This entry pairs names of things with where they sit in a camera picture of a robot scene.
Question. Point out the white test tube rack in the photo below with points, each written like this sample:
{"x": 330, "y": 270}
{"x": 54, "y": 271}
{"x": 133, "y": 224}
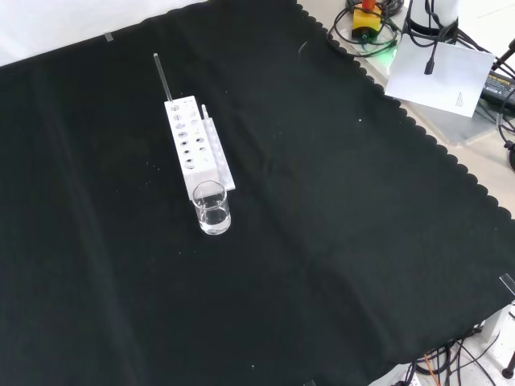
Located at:
{"x": 189, "y": 136}

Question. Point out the clear glass rod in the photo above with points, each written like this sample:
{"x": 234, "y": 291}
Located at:
{"x": 163, "y": 78}

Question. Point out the small glass beaker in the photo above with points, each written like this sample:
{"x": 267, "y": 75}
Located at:
{"x": 212, "y": 217}

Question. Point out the black bench cloth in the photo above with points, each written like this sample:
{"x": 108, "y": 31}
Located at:
{"x": 322, "y": 201}

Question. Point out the pale base board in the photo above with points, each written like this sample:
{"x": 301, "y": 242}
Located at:
{"x": 450, "y": 126}

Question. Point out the yellow stop button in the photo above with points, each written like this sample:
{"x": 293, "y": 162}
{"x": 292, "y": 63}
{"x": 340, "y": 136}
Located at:
{"x": 366, "y": 18}

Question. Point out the white paper sheet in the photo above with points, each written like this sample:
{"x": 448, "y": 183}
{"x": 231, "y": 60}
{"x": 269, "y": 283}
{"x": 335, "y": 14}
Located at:
{"x": 442, "y": 84}

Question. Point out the clear tape strip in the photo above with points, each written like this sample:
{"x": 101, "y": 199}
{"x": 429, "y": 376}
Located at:
{"x": 108, "y": 37}
{"x": 507, "y": 283}

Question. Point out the black power adapter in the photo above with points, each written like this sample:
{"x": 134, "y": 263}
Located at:
{"x": 497, "y": 86}

